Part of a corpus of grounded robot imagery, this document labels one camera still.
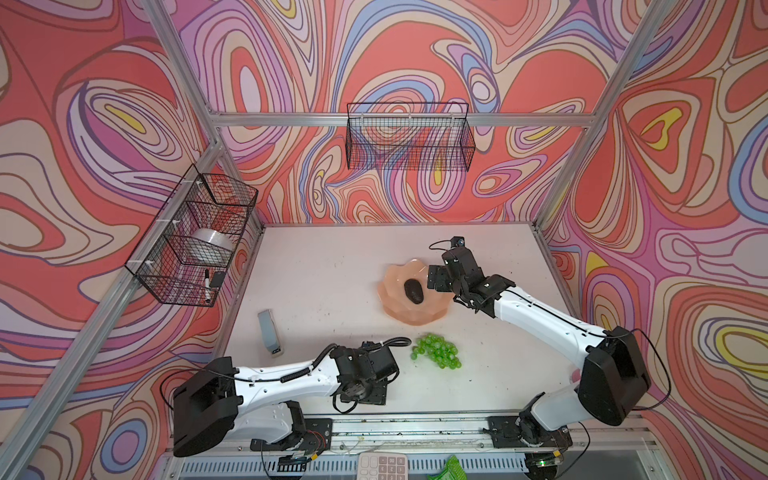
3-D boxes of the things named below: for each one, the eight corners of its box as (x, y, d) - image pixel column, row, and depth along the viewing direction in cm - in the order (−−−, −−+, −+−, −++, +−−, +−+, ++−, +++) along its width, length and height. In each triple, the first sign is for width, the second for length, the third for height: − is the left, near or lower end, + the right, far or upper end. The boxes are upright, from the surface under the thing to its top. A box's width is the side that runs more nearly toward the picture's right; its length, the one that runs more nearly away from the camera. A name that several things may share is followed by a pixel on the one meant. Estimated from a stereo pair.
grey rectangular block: (271, 360, 86) (266, 354, 83) (261, 318, 95) (256, 310, 91) (284, 354, 87) (279, 348, 84) (273, 313, 96) (268, 306, 92)
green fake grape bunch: (410, 358, 87) (411, 351, 83) (417, 335, 92) (419, 328, 87) (457, 374, 84) (461, 368, 80) (462, 351, 89) (466, 344, 84)
